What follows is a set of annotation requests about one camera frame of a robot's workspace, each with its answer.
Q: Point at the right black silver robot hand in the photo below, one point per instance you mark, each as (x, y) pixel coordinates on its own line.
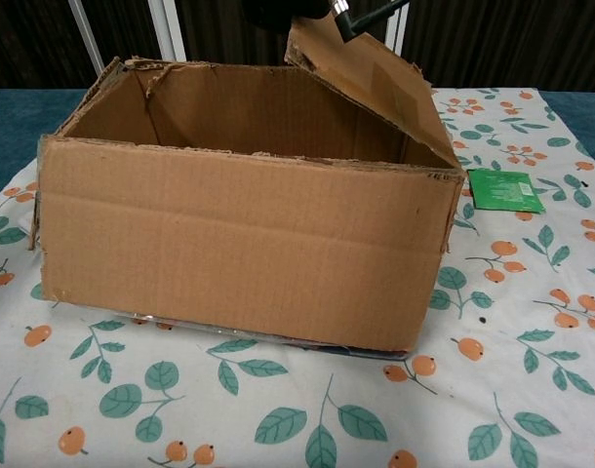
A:
(283, 9)

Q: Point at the brown cardboard shipping box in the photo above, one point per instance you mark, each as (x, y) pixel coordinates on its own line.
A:
(249, 244)

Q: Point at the green foil sachet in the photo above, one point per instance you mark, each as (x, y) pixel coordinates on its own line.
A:
(507, 191)

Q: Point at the teal table cover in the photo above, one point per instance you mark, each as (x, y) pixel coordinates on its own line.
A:
(14, 122)

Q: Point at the red ink pad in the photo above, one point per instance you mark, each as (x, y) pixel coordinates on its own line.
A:
(375, 356)

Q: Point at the floral leaf print tablecloth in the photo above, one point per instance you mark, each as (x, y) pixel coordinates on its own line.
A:
(297, 400)

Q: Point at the white aluminium frame post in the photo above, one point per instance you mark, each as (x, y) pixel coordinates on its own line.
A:
(397, 31)
(168, 29)
(90, 44)

